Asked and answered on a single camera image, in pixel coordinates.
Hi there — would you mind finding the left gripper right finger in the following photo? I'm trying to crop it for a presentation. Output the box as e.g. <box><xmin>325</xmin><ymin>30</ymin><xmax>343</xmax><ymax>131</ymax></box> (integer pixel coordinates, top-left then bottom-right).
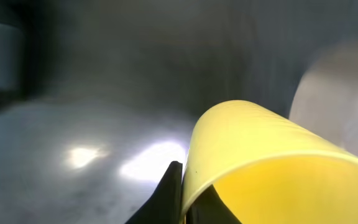
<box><xmin>186</xmin><ymin>184</ymin><xmax>242</xmax><ymax>224</ymax></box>

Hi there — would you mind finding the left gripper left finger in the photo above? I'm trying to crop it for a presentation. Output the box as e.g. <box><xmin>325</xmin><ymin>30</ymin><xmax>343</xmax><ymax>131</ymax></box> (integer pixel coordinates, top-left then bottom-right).
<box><xmin>125</xmin><ymin>161</ymin><xmax>183</xmax><ymax>224</ymax></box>

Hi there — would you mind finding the yellow cup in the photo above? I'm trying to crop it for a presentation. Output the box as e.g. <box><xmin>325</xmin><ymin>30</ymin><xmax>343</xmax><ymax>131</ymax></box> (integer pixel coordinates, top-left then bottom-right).
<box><xmin>180</xmin><ymin>99</ymin><xmax>358</xmax><ymax>224</ymax></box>

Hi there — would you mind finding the white cup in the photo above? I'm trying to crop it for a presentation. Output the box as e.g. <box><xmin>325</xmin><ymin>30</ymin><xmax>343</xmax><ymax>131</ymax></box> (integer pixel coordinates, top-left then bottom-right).
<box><xmin>288</xmin><ymin>40</ymin><xmax>358</xmax><ymax>159</ymax></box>

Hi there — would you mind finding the steel sink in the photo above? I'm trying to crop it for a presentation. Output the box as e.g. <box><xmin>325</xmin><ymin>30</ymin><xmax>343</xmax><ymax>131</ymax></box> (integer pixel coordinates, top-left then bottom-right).
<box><xmin>0</xmin><ymin>0</ymin><xmax>358</xmax><ymax>224</ymax></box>

